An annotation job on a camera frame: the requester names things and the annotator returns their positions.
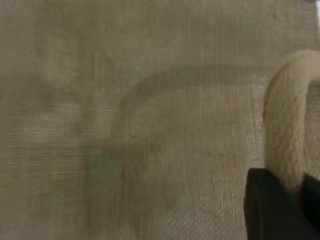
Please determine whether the brown jute tote bag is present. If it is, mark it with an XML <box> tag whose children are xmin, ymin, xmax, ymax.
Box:
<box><xmin>0</xmin><ymin>0</ymin><xmax>320</xmax><ymax>240</ymax></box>

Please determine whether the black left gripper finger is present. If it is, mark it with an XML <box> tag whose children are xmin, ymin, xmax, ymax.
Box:
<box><xmin>244</xmin><ymin>167</ymin><xmax>308</xmax><ymax>240</ymax></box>
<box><xmin>302</xmin><ymin>173</ymin><xmax>320</xmax><ymax>235</ymax></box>

